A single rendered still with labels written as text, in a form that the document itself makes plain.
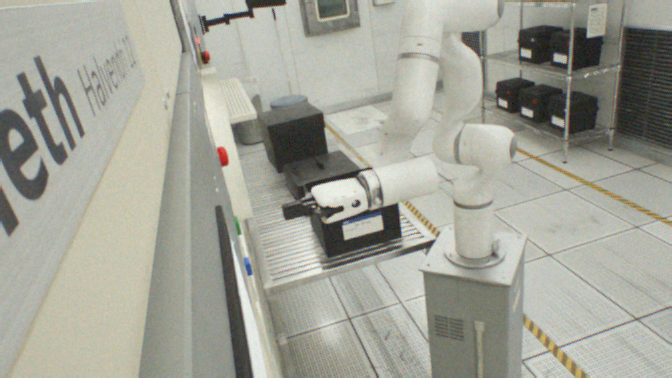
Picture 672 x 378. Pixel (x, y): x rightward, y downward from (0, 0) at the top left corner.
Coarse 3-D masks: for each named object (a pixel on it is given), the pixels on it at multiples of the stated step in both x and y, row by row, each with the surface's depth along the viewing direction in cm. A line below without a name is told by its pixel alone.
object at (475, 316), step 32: (512, 256) 147; (448, 288) 148; (480, 288) 142; (512, 288) 143; (448, 320) 154; (480, 320) 147; (512, 320) 149; (448, 352) 160; (480, 352) 152; (512, 352) 155
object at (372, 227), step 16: (336, 176) 181; (352, 176) 183; (384, 208) 160; (320, 224) 158; (336, 224) 158; (352, 224) 159; (368, 224) 161; (384, 224) 163; (400, 224) 165; (320, 240) 170; (336, 240) 160; (352, 240) 162; (368, 240) 163; (384, 240) 165
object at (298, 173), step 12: (324, 156) 221; (336, 156) 219; (288, 168) 215; (300, 168) 212; (312, 168) 210; (324, 168) 208; (336, 168) 206; (348, 168) 204; (288, 180) 214; (300, 180) 200; (312, 180) 198; (300, 192) 197
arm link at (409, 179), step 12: (384, 168) 101; (396, 168) 101; (408, 168) 101; (420, 168) 101; (432, 168) 101; (384, 180) 99; (396, 180) 99; (408, 180) 100; (420, 180) 100; (432, 180) 101; (384, 192) 99; (396, 192) 100; (408, 192) 101; (420, 192) 102; (432, 192) 104; (384, 204) 101
